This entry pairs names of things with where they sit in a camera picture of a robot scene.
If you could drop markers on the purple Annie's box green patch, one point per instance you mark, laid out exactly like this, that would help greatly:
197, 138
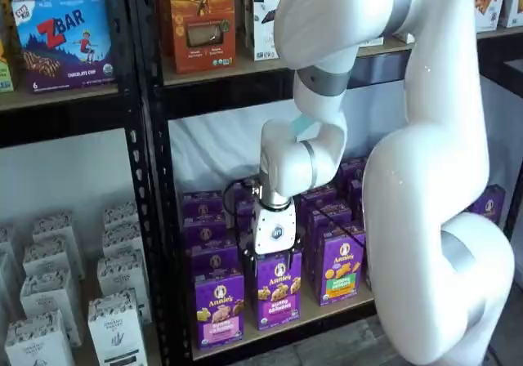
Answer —
343, 268

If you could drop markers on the purple Annie's box violet patch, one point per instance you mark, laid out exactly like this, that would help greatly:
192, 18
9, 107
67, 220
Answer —
280, 296

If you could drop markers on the plain white backdrop sheet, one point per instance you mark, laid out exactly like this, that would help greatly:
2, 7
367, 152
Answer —
61, 178

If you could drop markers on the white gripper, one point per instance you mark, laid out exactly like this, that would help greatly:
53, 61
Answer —
275, 229

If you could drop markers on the white mint chocolate box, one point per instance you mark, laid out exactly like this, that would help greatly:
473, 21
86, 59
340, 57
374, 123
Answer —
263, 35

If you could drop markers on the orange snack box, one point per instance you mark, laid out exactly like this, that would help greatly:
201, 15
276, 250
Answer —
200, 27

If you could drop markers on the blue Z Bar box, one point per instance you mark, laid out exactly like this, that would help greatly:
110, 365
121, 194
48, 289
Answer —
61, 47

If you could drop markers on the white patterned tall box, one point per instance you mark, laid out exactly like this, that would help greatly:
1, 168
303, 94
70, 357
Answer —
49, 296
120, 215
122, 239
116, 333
122, 272
38, 341
47, 255
53, 225

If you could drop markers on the yellow green snack box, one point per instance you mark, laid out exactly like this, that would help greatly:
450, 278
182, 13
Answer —
5, 35

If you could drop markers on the purple Annie's box pink patch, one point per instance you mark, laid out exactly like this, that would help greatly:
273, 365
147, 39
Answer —
220, 313

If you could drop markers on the blue white cracker box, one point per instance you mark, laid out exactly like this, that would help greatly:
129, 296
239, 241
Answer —
515, 2
488, 2

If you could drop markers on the black metal shelving rack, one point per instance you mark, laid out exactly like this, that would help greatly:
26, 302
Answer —
61, 127
224, 100

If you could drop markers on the white cloth with teal stripe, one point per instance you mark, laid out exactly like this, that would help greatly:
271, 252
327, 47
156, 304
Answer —
220, 149

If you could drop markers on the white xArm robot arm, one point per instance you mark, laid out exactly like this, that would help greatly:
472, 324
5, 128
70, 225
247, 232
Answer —
429, 178

